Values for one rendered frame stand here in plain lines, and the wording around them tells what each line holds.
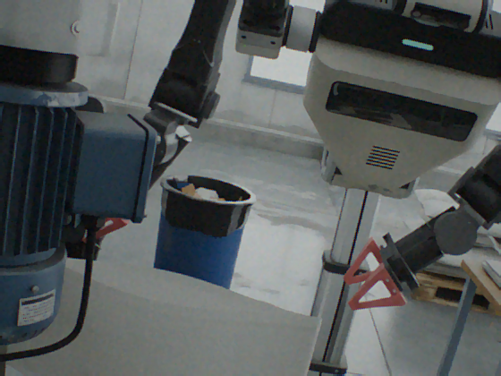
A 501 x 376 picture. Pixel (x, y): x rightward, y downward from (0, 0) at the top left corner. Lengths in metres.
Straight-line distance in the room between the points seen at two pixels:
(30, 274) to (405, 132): 0.91
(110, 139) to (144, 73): 8.49
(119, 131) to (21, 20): 0.14
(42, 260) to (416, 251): 0.54
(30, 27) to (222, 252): 2.72
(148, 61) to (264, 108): 1.68
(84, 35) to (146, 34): 8.52
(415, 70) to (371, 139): 0.18
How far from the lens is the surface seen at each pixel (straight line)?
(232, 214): 3.13
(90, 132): 0.61
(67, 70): 0.60
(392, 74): 1.28
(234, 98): 8.96
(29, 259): 0.63
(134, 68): 9.12
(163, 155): 0.86
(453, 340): 2.76
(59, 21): 0.55
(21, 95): 0.57
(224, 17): 0.87
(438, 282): 4.44
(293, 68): 8.91
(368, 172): 1.45
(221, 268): 3.24
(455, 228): 0.90
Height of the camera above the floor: 1.40
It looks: 12 degrees down
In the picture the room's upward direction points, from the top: 12 degrees clockwise
